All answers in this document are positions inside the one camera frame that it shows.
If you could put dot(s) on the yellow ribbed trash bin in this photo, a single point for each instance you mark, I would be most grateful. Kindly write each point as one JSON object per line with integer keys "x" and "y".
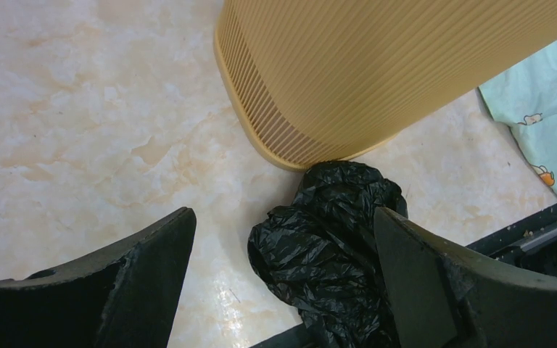
{"x": 314, "y": 81}

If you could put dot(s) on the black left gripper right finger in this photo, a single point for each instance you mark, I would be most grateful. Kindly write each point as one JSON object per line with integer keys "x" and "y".
{"x": 443, "y": 294}

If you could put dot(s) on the black plastic trash bag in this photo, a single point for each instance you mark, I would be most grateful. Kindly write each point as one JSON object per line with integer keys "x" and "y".
{"x": 319, "y": 254}

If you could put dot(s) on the light green patterned cloth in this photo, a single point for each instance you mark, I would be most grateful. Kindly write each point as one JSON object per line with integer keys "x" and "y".
{"x": 524, "y": 97}

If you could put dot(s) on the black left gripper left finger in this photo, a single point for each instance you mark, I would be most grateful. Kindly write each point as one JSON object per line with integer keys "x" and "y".
{"x": 123, "y": 295}

